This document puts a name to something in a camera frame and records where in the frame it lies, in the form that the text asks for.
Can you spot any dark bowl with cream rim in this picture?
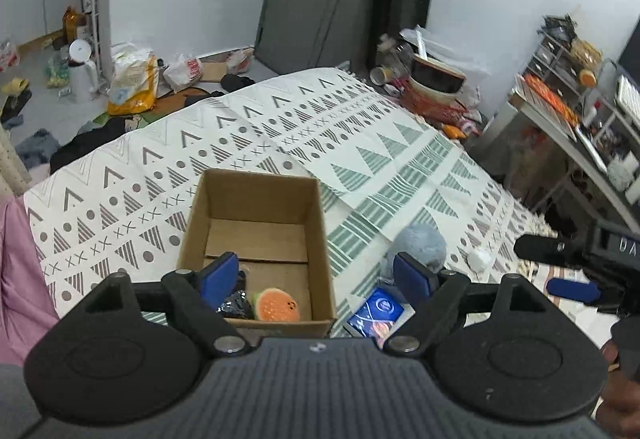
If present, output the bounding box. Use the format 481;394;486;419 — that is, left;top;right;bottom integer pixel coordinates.
409;54;466;105

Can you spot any small white soft ball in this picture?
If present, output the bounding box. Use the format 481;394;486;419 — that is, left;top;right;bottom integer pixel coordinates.
466;248;492;274

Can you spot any white red plastic bag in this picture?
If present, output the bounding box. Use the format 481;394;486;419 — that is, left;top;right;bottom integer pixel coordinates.
163;54;203;92

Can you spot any fluffy grey-blue plush ball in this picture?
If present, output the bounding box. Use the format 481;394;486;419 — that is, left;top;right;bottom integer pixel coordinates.
381;223;447;281

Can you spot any person's right hand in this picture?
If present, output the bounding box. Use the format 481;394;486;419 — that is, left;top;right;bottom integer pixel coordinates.
596;339;640;438

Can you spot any blue foil packet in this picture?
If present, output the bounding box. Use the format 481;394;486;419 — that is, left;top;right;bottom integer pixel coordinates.
344;286;414;346

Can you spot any cluttered white side table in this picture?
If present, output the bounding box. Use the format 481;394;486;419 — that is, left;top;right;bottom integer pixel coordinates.
479;15;640;240

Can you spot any shiny silver wrapper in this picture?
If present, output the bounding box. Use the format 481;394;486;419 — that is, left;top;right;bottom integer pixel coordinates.
217;289;254;320

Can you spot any patterned white green blanket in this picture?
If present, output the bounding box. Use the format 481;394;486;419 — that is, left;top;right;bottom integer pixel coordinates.
24;67;558;336

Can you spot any pink cloth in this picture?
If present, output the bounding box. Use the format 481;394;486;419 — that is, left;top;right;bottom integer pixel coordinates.
0;197;58;365

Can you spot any open cardboard box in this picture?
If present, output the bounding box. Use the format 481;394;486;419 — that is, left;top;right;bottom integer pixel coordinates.
177;169;335;338

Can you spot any yellow white bag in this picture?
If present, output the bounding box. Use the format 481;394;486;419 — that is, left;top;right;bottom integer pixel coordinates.
106;42;160;116

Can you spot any white kettle jug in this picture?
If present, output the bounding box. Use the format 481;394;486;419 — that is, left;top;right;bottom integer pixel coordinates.
68;39;100;103

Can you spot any orange watermelon slice plush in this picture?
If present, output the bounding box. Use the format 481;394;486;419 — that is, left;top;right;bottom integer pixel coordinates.
252;287;300;323

